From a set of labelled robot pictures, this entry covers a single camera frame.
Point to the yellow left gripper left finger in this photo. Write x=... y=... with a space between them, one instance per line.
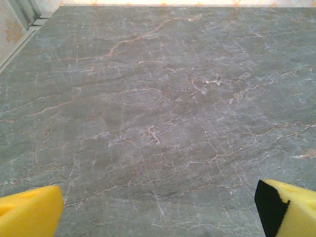
x=29 y=214

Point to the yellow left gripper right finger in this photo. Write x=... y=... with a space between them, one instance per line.
x=296 y=212

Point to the wide aluminium side rail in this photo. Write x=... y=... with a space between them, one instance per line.
x=27 y=37

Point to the aluminium corner frame post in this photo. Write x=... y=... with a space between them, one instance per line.
x=28 y=11

